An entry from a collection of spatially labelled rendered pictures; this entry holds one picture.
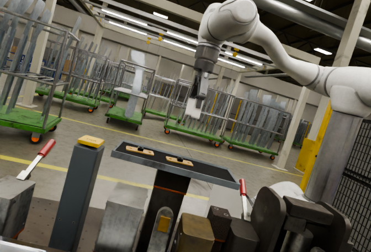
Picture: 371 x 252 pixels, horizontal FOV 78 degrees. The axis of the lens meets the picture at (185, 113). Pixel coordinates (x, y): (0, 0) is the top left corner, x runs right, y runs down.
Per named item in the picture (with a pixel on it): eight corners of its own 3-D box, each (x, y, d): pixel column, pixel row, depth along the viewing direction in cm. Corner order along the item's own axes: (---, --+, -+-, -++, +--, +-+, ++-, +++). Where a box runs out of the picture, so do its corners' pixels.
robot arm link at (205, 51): (216, 52, 92) (212, 66, 92) (195, 46, 90) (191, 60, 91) (223, 47, 83) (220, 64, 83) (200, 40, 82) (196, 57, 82)
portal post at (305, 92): (277, 169, 685) (313, 62, 659) (271, 165, 720) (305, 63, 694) (288, 171, 692) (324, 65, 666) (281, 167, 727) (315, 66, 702)
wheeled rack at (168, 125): (162, 133, 707) (179, 78, 693) (162, 128, 806) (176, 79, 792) (220, 149, 735) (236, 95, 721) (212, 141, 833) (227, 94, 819)
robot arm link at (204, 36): (191, 44, 90) (202, 37, 78) (201, 6, 90) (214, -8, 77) (216, 53, 93) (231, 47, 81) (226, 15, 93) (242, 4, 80)
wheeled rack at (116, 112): (139, 132, 635) (157, 70, 621) (102, 123, 614) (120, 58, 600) (139, 120, 820) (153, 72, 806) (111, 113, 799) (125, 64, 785)
